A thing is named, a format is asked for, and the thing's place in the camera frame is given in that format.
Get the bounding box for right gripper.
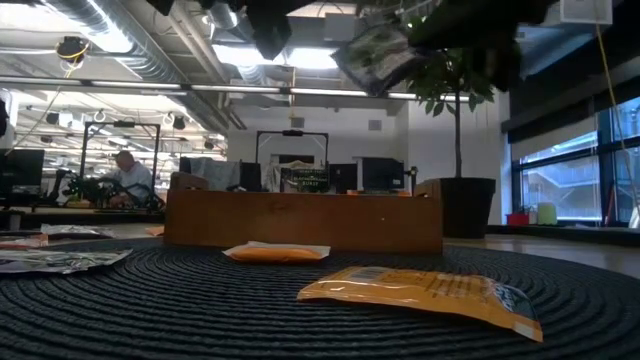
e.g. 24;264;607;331
409;0;559;92

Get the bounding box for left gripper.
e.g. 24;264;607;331
199;0;321;61

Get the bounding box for blackcurrant tea packet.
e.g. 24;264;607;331
0;248;134;275
332;24;426;96
39;223;119;240
279;167;330;194

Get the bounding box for orange peach tea packet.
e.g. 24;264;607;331
297;266;544;344
346;188;414;197

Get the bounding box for wooden tea box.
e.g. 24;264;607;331
163;171;444;255

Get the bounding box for white orange Tazo tea packet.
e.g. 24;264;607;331
222;240;332;265

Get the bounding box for red tea packet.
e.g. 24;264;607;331
0;233;50;250

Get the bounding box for green leafy tree plant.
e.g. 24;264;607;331
394;12;496;179

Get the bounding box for grey ceiling unit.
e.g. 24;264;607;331
323;12;357;44

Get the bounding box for white ceiling box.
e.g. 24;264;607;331
559;0;614;25

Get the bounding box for grey fabric partition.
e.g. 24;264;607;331
189;157;241;190

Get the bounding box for black computer monitor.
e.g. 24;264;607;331
355;156;405;192
0;148;46;189

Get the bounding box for pale green container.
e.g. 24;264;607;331
537;202;559;226

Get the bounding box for person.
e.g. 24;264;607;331
102;149;154;209

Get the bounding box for round dark woven placemat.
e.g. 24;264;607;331
0;238;640;360

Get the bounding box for shiny silver ceiling duct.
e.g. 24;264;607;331
204;2;242;30

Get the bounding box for black frame robot station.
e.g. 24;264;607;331
79;121;161;211
256;129;330;194

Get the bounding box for yellow hanging cable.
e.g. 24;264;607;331
594;23;640;211

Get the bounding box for ceiling cable reel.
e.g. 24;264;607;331
54;35;91;64

